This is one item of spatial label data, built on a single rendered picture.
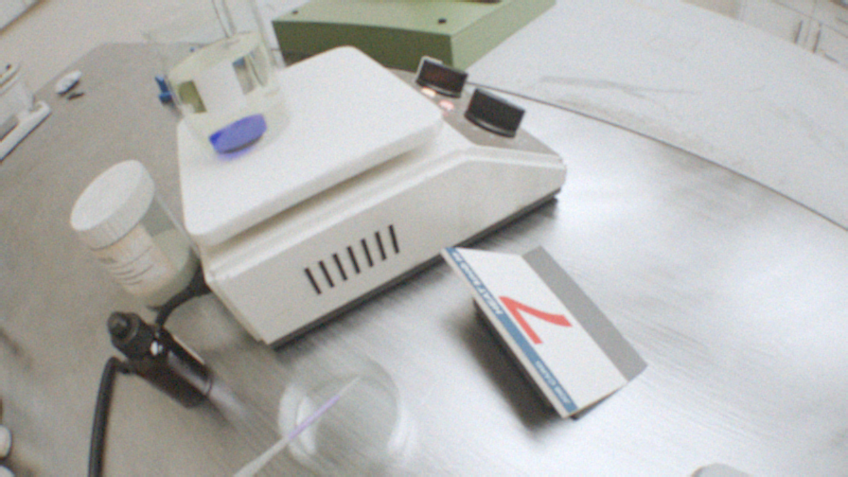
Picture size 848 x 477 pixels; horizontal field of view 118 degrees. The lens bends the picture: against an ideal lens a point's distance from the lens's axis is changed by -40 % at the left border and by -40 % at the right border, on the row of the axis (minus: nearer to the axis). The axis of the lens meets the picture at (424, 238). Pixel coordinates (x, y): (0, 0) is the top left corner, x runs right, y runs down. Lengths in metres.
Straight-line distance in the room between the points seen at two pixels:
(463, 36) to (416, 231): 0.24
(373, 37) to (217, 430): 0.37
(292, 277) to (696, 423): 0.20
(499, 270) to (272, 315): 0.11
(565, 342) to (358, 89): 0.15
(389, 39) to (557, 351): 0.34
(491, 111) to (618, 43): 0.30
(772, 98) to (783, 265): 0.26
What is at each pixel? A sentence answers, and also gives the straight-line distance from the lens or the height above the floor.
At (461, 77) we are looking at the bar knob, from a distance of 0.28.
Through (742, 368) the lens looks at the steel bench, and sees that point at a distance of 0.24.
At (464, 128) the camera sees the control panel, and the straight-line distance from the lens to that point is 0.22.
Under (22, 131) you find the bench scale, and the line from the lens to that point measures 1.05.
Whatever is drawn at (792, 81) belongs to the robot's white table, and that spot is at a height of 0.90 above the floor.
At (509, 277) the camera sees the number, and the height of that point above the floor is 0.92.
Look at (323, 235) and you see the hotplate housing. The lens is 0.17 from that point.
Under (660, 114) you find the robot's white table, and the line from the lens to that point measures 0.38.
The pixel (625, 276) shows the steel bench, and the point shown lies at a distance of 0.24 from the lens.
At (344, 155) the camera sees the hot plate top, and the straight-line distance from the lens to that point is 0.17.
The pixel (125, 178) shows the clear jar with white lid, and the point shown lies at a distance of 0.26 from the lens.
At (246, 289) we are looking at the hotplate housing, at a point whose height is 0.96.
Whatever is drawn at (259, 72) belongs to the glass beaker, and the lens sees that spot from 0.18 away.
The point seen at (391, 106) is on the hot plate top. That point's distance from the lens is 0.19.
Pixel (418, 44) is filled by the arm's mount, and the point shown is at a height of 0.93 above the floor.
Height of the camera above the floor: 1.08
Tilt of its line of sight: 49 degrees down
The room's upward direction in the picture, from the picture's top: 10 degrees counter-clockwise
